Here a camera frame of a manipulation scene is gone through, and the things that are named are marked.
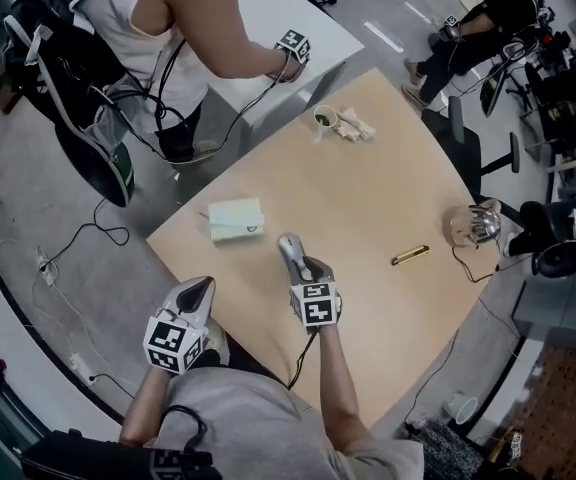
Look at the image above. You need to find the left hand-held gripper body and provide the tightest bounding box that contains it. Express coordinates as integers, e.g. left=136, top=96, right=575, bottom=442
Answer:
left=142, top=307, right=210, bottom=377

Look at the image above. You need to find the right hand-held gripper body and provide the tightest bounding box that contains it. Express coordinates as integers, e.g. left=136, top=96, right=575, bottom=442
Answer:
left=287, top=272, right=343, bottom=338

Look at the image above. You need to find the person's right forearm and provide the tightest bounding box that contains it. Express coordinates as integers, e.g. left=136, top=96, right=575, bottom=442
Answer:
left=316, top=327, right=370, bottom=453

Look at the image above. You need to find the person's left forearm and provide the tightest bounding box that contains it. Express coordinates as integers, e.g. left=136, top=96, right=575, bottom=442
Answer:
left=119, top=365, right=180, bottom=448

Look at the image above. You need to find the person's shoe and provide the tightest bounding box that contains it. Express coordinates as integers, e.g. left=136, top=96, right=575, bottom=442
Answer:
left=201, top=317, right=232, bottom=368

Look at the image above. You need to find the white tissue box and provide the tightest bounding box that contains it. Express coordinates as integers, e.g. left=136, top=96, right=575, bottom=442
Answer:
left=207, top=195, right=266, bottom=245

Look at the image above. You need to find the yellow utility knife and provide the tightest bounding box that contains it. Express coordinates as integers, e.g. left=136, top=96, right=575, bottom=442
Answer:
left=391, top=244, right=431, bottom=268

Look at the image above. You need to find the white power strip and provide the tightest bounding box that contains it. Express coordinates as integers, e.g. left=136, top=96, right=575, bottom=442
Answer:
left=67, top=351, right=95, bottom=385
left=34, top=246, right=60, bottom=288

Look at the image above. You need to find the person's grey shirt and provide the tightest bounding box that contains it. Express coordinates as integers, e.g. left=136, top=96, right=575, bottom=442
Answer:
left=155, top=367, right=425, bottom=480

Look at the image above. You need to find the black chest-worn pack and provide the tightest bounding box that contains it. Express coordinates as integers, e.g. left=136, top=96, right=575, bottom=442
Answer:
left=19, top=429, right=215, bottom=480

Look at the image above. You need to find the crumpled white tissue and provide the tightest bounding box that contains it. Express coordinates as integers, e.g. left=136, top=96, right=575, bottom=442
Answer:
left=335, top=107, right=377, bottom=144

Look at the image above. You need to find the white paper cup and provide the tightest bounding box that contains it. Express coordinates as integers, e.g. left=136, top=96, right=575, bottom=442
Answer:
left=313, top=103, right=340, bottom=133

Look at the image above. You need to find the steel kettle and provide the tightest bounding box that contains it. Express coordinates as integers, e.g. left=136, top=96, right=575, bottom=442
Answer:
left=441, top=198, right=503, bottom=249

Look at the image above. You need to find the pale plastic bin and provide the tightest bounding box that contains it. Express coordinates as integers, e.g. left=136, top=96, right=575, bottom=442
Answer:
left=441, top=390, right=480, bottom=425

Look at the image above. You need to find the speckled black white bag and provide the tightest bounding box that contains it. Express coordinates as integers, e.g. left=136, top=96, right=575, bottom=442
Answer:
left=407, top=420, right=484, bottom=480

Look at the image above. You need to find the black office chair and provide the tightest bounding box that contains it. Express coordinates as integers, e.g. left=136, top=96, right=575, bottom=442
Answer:
left=420, top=95, right=522, bottom=204

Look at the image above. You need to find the white board on table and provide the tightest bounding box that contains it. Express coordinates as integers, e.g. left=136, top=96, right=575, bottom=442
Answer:
left=202, top=0, right=367, bottom=137

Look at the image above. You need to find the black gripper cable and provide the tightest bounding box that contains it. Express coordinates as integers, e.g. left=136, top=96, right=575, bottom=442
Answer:
left=286, top=331, right=323, bottom=390

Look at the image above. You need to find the black kettle cable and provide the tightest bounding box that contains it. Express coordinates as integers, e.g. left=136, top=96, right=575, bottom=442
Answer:
left=450, top=244, right=502, bottom=285

